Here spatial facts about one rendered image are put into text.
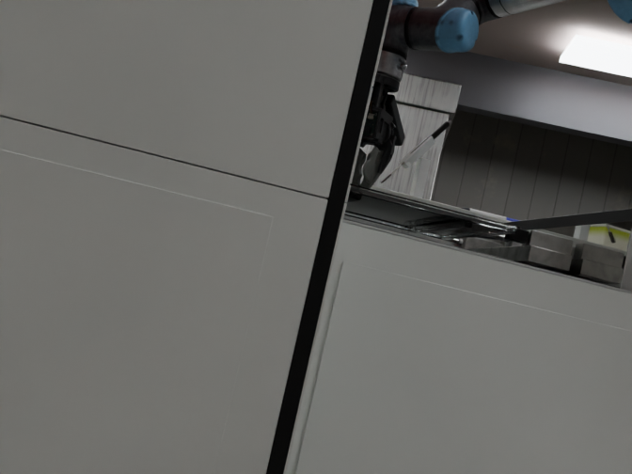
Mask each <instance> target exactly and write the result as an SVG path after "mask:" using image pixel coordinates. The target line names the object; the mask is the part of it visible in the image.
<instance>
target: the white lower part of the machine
mask: <svg viewBox="0 0 632 474"><path fill-rule="evenodd" d="M346 206H347V204H346V203H344V202H341V201H337V200H334V199H330V198H328V199H325V198H321V197H315V196H311V195H307V194H304V193H300V192H296V191H293V190H289V189H285V188H281V187H277V186H273V185H270V184H266V183H262V182H255V181H251V180H248V179H244V178H241V177H237V176H233V175H230V174H226V173H222V172H218V171H214V170H210V169H207V168H203V167H199V166H192V165H188V164H185V163H181V162H178V161H174V160H170V159H166V158H163V157H159V156H155V155H151V154H147V153H144V152H140V151H136V150H129V149H125V148H122V147H118V146H115V145H111V144H107V143H103V142H100V141H96V140H92V139H88V138H84V137H81V136H77V135H73V134H66V133H62V132H59V131H55V130H51V129H48V128H44V127H40V126H37V125H33V124H29V123H25V122H21V121H18V120H14V119H10V118H3V117H0V474H286V472H287V468H288V463H289V460H290V456H291V451H292V443H293V440H294V435H293V434H295V431H296V427H297V422H298V419H299V414H300V410H301V405H302V401H303V398H304V393H305V389H306V384H307V380H308V373H309V368H310V364H311V360H312V356H313V352H314V347H315V343H316V339H317V335H318V331H319V326H320V322H321V318H322V314H323V309H324V302H325V298H326V294H327V289H328V285H329V280H330V277H331V272H332V268H333V264H334V259H335V256H336V251H337V247H338V242H339V238H340V231H341V227H342V222H343V218H344V214H345V210H346Z"/></svg>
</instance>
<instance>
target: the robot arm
mask: <svg viewBox="0 0 632 474"><path fill-rule="evenodd" d="M562 1H566V0H444V1H443V2H441V3H440V4H439V5H438V6H436V7H434V8H421V7H419V3H418V1H417V0H393V1H392V6H391V10H390V14H389V18H388V22H387V30H386V34H385V38H384V43H383V47H382V51H381V55H380V59H379V64H378V68H377V73H376V76H375V80H374V85H373V89H372V94H371V101H370V105H369V110H368V114H367V117H366V122H365V126H364V131H363V135H362V139H361V143H360V147H362V148H364V147H365V146H366V145H373V146H374V147H373V149H372V151H371V152H370V153H369V154H368V158H367V161H366V157H367V154H366V153H365V152H364V151H363V150H362V149H361V148H360V147H359V152H358V155H357V160H356V164H355V172H354V176H353V180H352V183H351V184H354V185H359V186H362V187H366V188H371V187H372V186H373V184H374V183H375V182H376V181H377V179H378V178H379V176H380V175H381V174H382V173H383V171H384V170H385V168H386V167H387V165H388V163H389V162H390V160H391V158H392V156H393V153H394V149H395V146H401V145H402V144H403V141H404V139H405V136H404V132H403V126H402V122H401V118H400V114H399V110H398V106H397V104H396V100H395V96H394V95H391V94H387V93H388V92H397V91H398V90H399V86H400V82H401V81H402V77H403V70H406V68H407V65H406V64H405V61H406V59H407V54H408V50H421V51H436V52H445V53H450V54H452V53H456V52H457V53H464V52H468V51H470V50H471V49H472V48H473V47H474V45H475V41H476V40H477V38H478V35H479V26H480V25H481V24H482V23H485V22H488V21H492V20H495V19H498V18H502V17H506V16H510V15H514V14H516V13H520V12H524V11H528V10H531V9H535V8H541V7H544V6H548V5H552V4H556V3H559V2H562ZM608 3H609V5H610V7H611V9H612V10H613V12H614V13H615V14H616V15H617V16H618V17H619V18H620V19H622V20H623V21H625V22H626V23H628V24H632V0H608ZM365 161H366V162H365ZM363 164H364V166H363ZM362 166H363V170H362ZM362 173H363V176H364V178H363V182H362V183H361V184H360V179H361V177H362Z"/></svg>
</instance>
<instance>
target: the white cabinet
mask: <svg viewBox="0 0 632 474"><path fill-rule="evenodd" d="M293 435H294V440H293V443H292V451H291V456H290V460H289V463H288V468H287V472H286V474H632V294H631V293H627V292H620V291H616V290H613V289H609V288H605V287H601V286H597V285H593V284H590V283H586V282H582V281H578V280H574V279H571V278H567V277H563V276H556V275H552V274H549V273H545V272H541V271H537V270H533V269H529V268H526V267H522V266H518V265H514V264H510V263H507V262H503V261H496V260H492V259H488V258H485V257H481V256H477V255H473V254H469V253H466V252H462V251H458V250H454V249H450V248H446V247H443V246H439V245H432V244H428V243H424V242H421V241H417V240H413V239H409V238H405V237H402V236H398V235H394V234H390V233H386V232H382V231H379V230H375V229H368V228H364V227H360V226H357V225H353V224H349V223H345V222H342V227H341V231H340V238H339V242H338V247H337V251H336V256H335V259H334V264H333V268H332V272H331V277H330V280H329V285H328V289H327V294H326V298H325V302H324V309H323V314H322V318H321V322H320V326H319V331H318V335H317V339H316V343H315V347H314V352H313V356H312V360H311V364H310V368H309V373H308V380H307V384H306V389H305V393H304V398H303V401H302V405H301V410H300V414H299V419H298V422H297V427H296V431H295V434H293Z"/></svg>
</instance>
